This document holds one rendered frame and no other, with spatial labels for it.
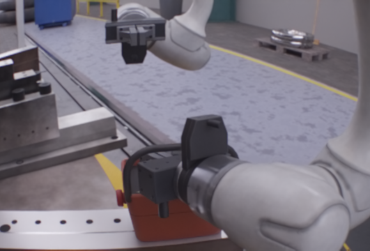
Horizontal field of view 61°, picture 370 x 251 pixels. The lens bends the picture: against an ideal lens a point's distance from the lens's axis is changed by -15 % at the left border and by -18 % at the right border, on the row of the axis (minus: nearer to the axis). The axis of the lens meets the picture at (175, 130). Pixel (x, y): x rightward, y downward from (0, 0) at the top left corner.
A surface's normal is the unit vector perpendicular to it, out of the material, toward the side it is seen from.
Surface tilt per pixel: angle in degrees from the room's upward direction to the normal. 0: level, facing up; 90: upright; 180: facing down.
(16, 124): 90
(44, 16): 90
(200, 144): 78
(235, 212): 72
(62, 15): 90
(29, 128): 90
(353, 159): 28
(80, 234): 0
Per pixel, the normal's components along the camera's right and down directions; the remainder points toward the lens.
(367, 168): 0.10, -0.48
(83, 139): 0.53, 0.35
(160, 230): 0.16, 0.51
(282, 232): -0.70, -0.04
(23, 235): 0.00, -0.91
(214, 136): 0.51, 0.15
